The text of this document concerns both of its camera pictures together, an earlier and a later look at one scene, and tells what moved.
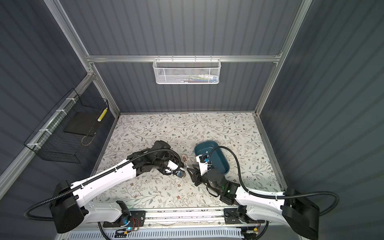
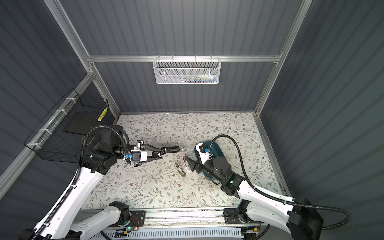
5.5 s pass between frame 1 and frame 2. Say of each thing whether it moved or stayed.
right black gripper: moved
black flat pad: stayed
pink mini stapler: stayed
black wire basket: stayed
